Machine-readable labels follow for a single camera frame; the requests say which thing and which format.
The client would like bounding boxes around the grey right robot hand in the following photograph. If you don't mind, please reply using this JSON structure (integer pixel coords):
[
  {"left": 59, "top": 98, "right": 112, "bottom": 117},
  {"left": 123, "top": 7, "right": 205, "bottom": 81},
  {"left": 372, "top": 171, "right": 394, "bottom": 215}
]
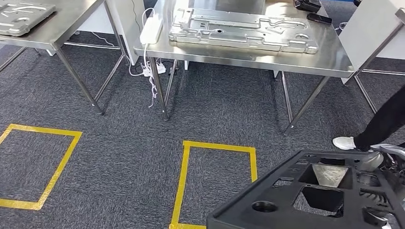
[{"left": 359, "top": 144, "right": 405, "bottom": 203}]

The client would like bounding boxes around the black panel part with cutouts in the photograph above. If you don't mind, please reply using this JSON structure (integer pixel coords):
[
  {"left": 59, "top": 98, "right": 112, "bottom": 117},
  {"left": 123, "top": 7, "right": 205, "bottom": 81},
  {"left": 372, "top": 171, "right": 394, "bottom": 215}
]
[{"left": 206, "top": 150, "right": 405, "bottom": 229}]

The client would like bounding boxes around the person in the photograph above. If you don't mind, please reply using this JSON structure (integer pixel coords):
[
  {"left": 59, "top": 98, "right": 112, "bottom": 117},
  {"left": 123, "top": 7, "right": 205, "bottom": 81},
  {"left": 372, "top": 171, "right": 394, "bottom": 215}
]
[{"left": 332, "top": 93, "right": 405, "bottom": 152}]

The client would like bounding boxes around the stainless steel table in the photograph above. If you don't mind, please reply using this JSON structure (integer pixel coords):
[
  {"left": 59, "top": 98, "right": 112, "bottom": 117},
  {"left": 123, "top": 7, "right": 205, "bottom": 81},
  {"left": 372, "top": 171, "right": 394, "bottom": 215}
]
[
  {"left": 352, "top": 8, "right": 405, "bottom": 115},
  {"left": 133, "top": 0, "right": 355, "bottom": 136},
  {"left": 0, "top": 0, "right": 129, "bottom": 116}
]

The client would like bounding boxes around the white partition board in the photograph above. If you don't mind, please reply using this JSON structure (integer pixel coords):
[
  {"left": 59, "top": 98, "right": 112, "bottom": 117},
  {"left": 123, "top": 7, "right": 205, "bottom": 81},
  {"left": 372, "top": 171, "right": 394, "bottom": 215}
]
[
  {"left": 338, "top": 0, "right": 405, "bottom": 84},
  {"left": 47, "top": 0, "right": 146, "bottom": 65}
]

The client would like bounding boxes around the black smartphone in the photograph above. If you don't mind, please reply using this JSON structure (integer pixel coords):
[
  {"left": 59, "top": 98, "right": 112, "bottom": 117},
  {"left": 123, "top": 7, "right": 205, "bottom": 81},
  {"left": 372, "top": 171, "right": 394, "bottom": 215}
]
[{"left": 306, "top": 12, "right": 333, "bottom": 25}]

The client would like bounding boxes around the black remote controller with antennas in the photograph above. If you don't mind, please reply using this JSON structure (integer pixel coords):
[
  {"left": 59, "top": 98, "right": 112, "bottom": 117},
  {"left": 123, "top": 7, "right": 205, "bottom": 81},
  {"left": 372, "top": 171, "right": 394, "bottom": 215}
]
[{"left": 292, "top": 0, "right": 322, "bottom": 13}]

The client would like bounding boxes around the yellow floor tape square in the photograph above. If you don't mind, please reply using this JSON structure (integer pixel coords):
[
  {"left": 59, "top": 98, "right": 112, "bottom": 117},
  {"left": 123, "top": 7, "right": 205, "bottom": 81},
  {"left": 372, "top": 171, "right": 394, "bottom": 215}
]
[
  {"left": 169, "top": 140, "right": 258, "bottom": 229},
  {"left": 0, "top": 124, "right": 83, "bottom": 211}
]

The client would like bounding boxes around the white power strip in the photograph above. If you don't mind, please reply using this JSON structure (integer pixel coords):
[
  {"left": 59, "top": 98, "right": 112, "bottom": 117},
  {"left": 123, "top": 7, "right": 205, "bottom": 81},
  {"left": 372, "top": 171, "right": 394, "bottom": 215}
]
[{"left": 139, "top": 17, "right": 163, "bottom": 45}]

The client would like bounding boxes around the white power strip cable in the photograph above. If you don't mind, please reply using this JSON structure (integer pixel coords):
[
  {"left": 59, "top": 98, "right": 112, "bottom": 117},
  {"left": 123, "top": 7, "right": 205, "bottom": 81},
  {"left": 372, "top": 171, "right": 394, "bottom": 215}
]
[{"left": 128, "top": 8, "right": 159, "bottom": 109}]

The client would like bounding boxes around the thin black cable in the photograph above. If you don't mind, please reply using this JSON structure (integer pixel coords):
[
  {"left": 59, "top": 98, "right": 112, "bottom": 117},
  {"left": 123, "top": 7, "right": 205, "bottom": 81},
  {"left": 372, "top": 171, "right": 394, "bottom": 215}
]
[{"left": 131, "top": 0, "right": 141, "bottom": 34}]

